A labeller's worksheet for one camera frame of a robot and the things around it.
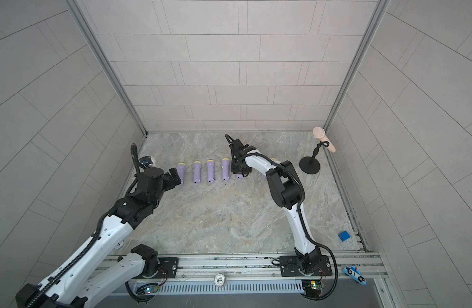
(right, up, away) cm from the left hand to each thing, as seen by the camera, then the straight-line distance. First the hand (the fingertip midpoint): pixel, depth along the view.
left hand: (172, 170), depth 77 cm
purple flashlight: (+12, 0, +21) cm, 24 cm away
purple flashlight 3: (+27, -5, +17) cm, 32 cm away
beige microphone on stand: (+61, +16, +2) cm, 63 cm away
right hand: (+26, -3, +24) cm, 36 cm away
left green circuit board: (-4, -39, -12) cm, 41 cm away
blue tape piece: (+70, -27, 0) cm, 75 cm away
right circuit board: (+54, -41, -9) cm, 69 cm away
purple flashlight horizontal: (+5, -2, +19) cm, 20 cm away
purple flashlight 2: (+20, -1, +19) cm, 28 cm away
